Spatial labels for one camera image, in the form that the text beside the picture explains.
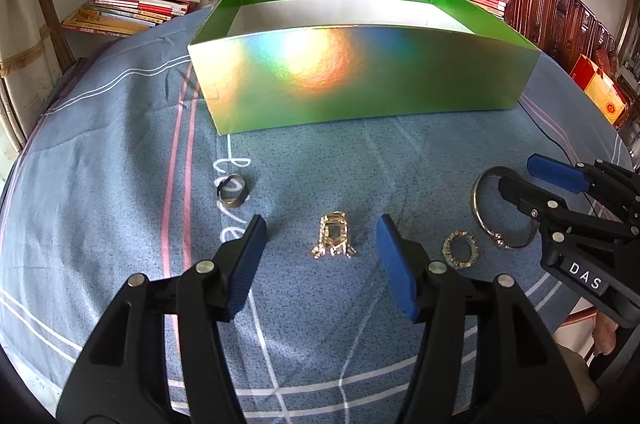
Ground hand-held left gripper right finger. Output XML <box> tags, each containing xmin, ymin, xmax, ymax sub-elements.
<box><xmin>376</xmin><ymin>213</ymin><xmax>586</xmax><ymax>424</ymax></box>

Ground red and yellow box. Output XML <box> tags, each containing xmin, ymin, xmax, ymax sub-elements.
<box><xmin>570</xmin><ymin>54</ymin><xmax>628</xmax><ymax>125</ymax></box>

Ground beige curtain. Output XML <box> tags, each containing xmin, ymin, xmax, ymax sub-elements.
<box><xmin>0</xmin><ymin>0</ymin><xmax>66</xmax><ymax>155</ymax></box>

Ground shiny green cardboard box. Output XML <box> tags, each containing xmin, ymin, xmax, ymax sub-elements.
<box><xmin>187</xmin><ymin>0</ymin><xmax>543</xmax><ymax>136</ymax></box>

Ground silver bangle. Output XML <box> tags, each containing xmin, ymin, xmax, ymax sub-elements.
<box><xmin>471</xmin><ymin>166</ymin><xmax>541</xmax><ymax>251</ymax></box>

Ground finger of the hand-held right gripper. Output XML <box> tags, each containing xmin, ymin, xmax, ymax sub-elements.
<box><xmin>497</xmin><ymin>175</ymin><xmax>640</xmax><ymax>255</ymax></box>
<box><xmin>526</xmin><ymin>153</ymin><xmax>640</xmax><ymax>225</ymax></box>

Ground sparkly gemstone ring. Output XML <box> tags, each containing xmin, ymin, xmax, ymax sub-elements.
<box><xmin>442</xmin><ymin>230</ymin><xmax>480</xmax><ymax>269</ymax></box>

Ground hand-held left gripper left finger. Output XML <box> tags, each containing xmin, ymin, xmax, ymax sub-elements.
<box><xmin>57</xmin><ymin>214</ymin><xmax>268</xmax><ymax>424</ymax></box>

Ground wide silver band ring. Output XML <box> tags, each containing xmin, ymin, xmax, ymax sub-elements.
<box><xmin>216</xmin><ymin>174</ymin><xmax>251</xmax><ymax>210</ymax></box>

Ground black cable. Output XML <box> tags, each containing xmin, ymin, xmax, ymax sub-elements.
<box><xmin>517</xmin><ymin>98</ymin><xmax>601</xmax><ymax>215</ymax></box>

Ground red wooden bench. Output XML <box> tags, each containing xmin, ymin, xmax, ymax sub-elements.
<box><xmin>447</xmin><ymin>0</ymin><xmax>640</xmax><ymax>80</ymax></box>

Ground person's right hand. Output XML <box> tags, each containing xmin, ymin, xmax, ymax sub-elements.
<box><xmin>591</xmin><ymin>316</ymin><xmax>621</xmax><ymax>357</ymax></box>

